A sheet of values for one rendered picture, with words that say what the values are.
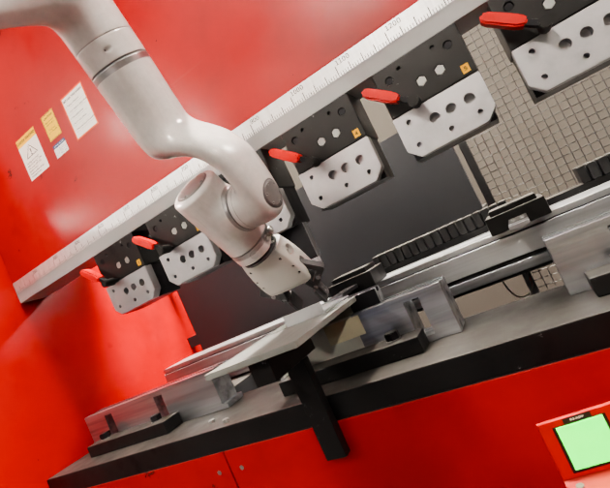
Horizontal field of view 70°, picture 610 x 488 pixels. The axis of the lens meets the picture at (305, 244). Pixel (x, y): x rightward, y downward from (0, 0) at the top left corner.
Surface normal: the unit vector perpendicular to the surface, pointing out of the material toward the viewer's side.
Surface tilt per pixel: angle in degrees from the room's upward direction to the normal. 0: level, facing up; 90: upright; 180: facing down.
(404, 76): 90
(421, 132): 90
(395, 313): 90
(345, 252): 90
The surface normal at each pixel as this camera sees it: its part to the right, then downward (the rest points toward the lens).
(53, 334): 0.80, -0.40
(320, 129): -0.42, 0.13
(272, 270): -0.02, 0.68
